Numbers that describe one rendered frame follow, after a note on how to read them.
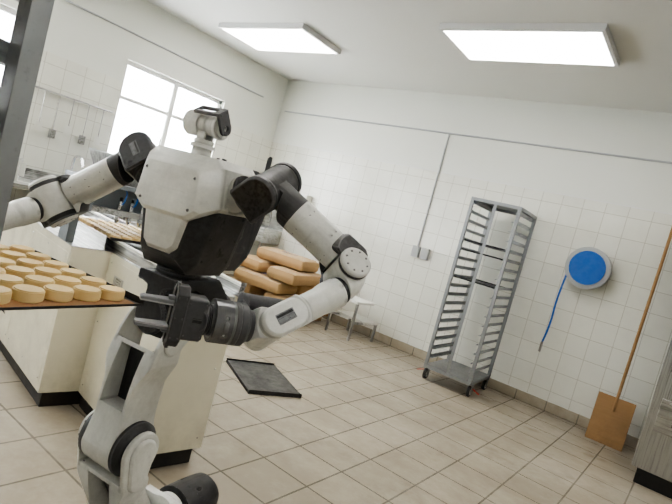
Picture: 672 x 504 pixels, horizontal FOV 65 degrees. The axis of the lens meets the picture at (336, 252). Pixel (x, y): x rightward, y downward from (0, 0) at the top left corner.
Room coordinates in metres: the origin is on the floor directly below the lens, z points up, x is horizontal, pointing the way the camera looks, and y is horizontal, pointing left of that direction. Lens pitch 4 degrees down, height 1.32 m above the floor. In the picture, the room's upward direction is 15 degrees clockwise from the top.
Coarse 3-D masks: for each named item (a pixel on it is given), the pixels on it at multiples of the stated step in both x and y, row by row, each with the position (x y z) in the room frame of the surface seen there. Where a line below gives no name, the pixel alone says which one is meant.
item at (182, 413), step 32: (128, 288) 2.48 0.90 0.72; (96, 320) 2.65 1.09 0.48; (96, 352) 2.60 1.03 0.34; (192, 352) 2.31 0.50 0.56; (224, 352) 2.43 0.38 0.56; (96, 384) 2.54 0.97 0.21; (192, 384) 2.34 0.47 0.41; (160, 416) 2.25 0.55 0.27; (192, 416) 2.37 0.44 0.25; (160, 448) 2.28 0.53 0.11; (192, 448) 2.40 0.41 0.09
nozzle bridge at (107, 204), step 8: (112, 192) 2.71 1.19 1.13; (120, 192) 2.74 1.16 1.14; (128, 192) 2.77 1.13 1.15; (96, 200) 2.66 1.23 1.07; (104, 200) 2.69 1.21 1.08; (112, 200) 2.72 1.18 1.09; (128, 200) 2.78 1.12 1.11; (136, 200) 2.81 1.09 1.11; (96, 208) 2.62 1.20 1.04; (104, 208) 2.65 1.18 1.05; (112, 208) 2.72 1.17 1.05; (128, 208) 2.78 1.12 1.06; (136, 208) 2.81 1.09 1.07; (120, 216) 2.71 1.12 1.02; (128, 216) 2.74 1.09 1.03; (136, 216) 2.77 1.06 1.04; (72, 224) 2.62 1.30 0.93; (64, 232) 2.63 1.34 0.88; (72, 232) 2.62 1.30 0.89; (64, 240) 2.62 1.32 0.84; (72, 240) 2.63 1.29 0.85
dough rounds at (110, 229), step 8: (80, 216) 3.05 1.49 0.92; (88, 224) 2.91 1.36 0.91; (96, 224) 2.90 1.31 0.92; (104, 224) 2.99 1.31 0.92; (112, 224) 3.08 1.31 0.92; (120, 224) 3.21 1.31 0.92; (104, 232) 2.75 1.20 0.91; (112, 232) 2.84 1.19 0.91; (120, 232) 2.84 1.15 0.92; (128, 232) 2.93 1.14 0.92; (136, 232) 3.05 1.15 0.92; (136, 240) 2.76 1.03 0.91
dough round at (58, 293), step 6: (48, 288) 0.91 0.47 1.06; (54, 288) 0.92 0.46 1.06; (60, 288) 0.93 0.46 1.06; (66, 288) 0.94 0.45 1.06; (48, 294) 0.91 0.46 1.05; (54, 294) 0.91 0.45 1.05; (60, 294) 0.91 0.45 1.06; (66, 294) 0.92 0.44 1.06; (72, 294) 0.93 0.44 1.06; (54, 300) 0.91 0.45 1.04; (60, 300) 0.91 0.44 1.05; (66, 300) 0.92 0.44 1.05
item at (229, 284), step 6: (90, 216) 3.68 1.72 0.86; (96, 216) 3.61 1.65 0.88; (102, 216) 3.54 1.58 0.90; (210, 276) 2.56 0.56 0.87; (216, 276) 2.53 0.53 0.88; (222, 276) 2.49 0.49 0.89; (228, 276) 2.50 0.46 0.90; (222, 282) 2.49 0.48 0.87; (228, 282) 2.46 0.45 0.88; (234, 282) 2.42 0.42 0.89; (240, 282) 2.43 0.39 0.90; (228, 288) 2.45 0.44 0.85; (234, 288) 2.42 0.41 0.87; (240, 288) 2.39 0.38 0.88; (234, 294) 2.41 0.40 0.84
